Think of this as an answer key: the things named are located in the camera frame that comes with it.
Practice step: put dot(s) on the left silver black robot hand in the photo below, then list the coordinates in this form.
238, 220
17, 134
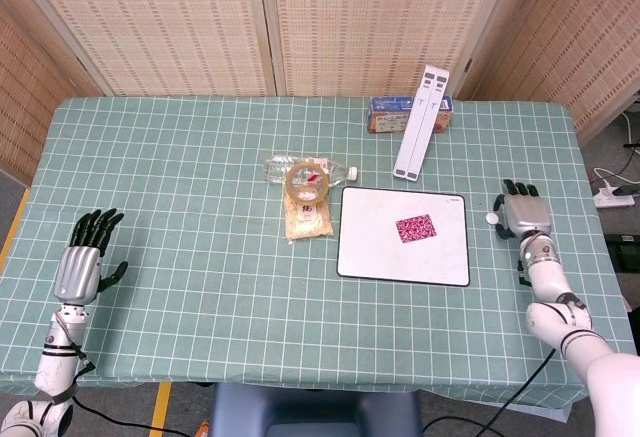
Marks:
77, 269

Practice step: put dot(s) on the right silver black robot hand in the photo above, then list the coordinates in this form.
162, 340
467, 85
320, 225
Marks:
530, 212

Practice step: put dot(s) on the small white cap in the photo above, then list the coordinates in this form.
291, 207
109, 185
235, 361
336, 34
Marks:
493, 218

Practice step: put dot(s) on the red patterned rectangular card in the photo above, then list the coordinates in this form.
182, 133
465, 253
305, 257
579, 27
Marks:
416, 229

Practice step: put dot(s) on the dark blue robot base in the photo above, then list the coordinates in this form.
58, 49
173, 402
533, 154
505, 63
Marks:
315, 412

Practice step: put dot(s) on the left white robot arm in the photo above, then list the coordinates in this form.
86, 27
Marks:
52, 362

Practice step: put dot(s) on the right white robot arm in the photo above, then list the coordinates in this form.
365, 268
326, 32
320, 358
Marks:
565, 317

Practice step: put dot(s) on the white power strip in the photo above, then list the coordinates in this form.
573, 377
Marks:
612, 199

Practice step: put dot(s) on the black box device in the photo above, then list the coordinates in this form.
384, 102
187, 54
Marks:
625, 252

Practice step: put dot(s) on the green checkered tablecloth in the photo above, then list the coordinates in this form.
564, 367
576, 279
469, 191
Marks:
200, 257

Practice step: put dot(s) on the white folding stand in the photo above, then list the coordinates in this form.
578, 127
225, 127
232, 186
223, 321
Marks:
420, 127

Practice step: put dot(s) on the blue orange cookie box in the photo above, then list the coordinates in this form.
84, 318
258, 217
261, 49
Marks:
385, 117

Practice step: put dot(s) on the clear plastic water bottle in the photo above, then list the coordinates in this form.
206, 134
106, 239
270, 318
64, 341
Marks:
275, 169

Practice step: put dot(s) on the clear bag of rice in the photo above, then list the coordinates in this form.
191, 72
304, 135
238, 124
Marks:
307, 222

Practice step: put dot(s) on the yellowish transparent tape roll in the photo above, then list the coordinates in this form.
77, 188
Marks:
291, 187

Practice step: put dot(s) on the bamboo folding screen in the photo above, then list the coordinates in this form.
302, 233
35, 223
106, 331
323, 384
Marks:
350, 22

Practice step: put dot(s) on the white rectangular pad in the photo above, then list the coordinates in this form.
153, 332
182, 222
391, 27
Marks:
380, 257

